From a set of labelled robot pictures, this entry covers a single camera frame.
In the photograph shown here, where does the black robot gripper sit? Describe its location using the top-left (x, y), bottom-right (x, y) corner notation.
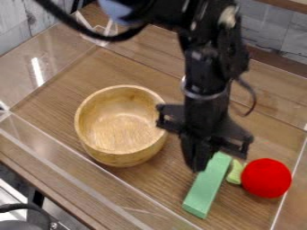
top-left (154, 93), bottom-right (254, 173)

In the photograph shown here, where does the green rectangular block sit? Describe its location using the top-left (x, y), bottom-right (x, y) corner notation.
top-left (182, 152), bottom-right (230, 219)

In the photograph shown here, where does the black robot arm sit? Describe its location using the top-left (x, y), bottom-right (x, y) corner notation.
top-left (98, 0), bottom-right (253, 172)

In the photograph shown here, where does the brown wooden bowl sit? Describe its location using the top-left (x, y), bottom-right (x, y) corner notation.
top-left (74, 84), bottom-right (168, 168)

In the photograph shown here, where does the green plush leaf piece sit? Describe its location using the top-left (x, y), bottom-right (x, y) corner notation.
top-left (225, 159), bottom-right (244, 185)

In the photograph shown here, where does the red plush ball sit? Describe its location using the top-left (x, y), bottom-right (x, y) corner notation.
top-left (241, 158), bottom-right (292, 199)

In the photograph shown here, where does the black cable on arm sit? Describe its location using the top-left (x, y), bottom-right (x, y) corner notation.
top-left (234, 75), bottom-right (257, 118)

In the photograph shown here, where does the black table leg bracket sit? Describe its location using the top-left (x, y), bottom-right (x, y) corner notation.
top-left (0, 187), bottom-right (73, 230)

